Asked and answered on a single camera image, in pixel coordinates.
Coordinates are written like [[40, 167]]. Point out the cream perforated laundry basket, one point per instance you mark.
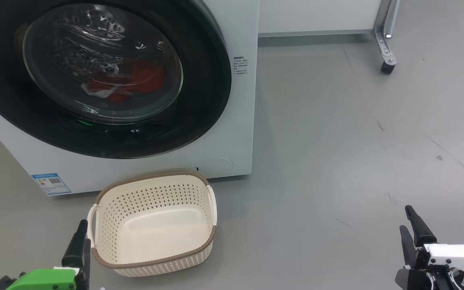
[[155, 229]]

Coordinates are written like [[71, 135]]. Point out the black glass washer door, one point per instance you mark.
[[208, 100]]

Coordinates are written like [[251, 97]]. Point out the small printed text label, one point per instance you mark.
[[241, 65]]

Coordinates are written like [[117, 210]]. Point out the blue energy label sticker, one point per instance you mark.
[[50, 183]]

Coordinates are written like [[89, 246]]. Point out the metal panel leg with caster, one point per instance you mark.
[[383, 40]]

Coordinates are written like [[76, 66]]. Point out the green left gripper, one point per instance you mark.
[[42, 280]]

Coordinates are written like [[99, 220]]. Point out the white front-load washing machine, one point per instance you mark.
[[240, 121]]

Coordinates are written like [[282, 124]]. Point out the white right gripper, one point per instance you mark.
[[453, 257]]

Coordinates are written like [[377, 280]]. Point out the white partition panel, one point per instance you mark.
[[316, 16]]

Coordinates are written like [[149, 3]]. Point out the red and white garment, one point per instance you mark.
[[143, 76]]

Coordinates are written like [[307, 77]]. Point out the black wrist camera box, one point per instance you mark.
[[0, 284]]

